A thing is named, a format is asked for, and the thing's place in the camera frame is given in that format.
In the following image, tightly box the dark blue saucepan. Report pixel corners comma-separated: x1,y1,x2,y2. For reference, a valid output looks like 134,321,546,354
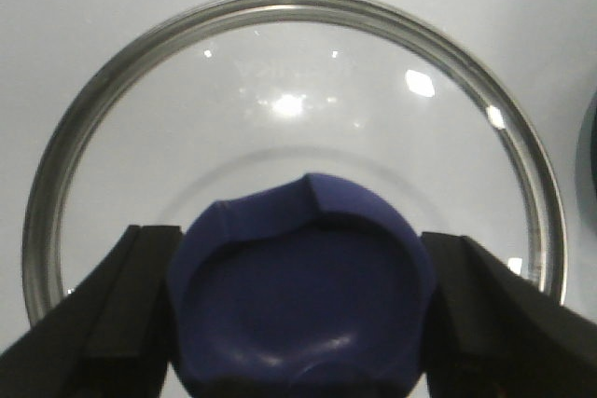
575,93,596,226

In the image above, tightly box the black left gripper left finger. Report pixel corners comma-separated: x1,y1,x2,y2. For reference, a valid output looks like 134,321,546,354
1,226,182,397

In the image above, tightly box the glass lid with blue knob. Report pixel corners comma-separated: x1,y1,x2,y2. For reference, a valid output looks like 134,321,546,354
21,0,568,397

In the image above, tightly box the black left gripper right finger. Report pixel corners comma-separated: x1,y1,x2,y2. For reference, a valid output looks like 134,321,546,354
422,232,596,397

